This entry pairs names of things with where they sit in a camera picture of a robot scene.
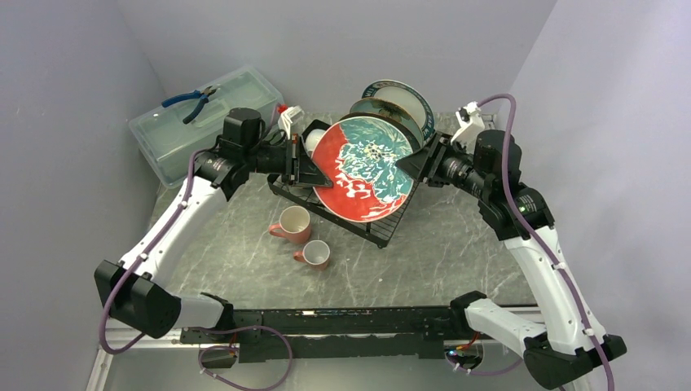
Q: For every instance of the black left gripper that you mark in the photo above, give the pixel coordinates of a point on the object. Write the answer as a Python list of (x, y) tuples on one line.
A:
[(310, 173)]

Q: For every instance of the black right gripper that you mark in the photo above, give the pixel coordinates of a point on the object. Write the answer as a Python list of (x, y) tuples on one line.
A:
[(412, 164)]

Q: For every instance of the white ceramic bowl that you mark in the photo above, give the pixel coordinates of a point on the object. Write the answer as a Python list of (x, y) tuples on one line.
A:
[(311, 140)]

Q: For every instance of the large pink mug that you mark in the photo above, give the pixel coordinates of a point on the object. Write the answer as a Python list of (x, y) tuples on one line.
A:
[(294, 225)]

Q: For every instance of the mint green flower plate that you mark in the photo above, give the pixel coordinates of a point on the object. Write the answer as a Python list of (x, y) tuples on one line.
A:
[(392, 113)]

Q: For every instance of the green rimmed white plate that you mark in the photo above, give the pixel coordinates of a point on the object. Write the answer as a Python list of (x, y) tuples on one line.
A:
[(407, 98)]

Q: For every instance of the black wire dish rack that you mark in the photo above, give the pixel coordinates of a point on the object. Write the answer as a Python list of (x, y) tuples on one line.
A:
[(378, 232)]

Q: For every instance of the small pink mug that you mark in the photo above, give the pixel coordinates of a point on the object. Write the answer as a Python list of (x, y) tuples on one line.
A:
[(315, 253)]

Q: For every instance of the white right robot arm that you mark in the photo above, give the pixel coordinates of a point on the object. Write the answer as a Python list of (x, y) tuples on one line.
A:
[(569, 343)]

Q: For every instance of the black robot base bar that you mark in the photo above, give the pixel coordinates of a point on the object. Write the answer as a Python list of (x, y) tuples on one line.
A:
[(425, 332)]

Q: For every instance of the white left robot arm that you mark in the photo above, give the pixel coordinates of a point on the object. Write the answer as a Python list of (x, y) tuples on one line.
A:
[(134, 290)]

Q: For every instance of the clear plastic storage box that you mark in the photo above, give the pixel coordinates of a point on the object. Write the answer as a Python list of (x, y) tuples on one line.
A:
[(168, 135)]

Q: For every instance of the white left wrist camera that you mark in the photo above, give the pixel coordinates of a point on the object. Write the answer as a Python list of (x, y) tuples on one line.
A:
[(288, 117)]

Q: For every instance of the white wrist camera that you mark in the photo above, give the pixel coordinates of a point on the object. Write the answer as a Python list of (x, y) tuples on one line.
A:
[(471, 125), (288, 117)]

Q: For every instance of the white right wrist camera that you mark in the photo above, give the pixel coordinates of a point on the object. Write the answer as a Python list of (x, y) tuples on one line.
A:
[(471, 125)]

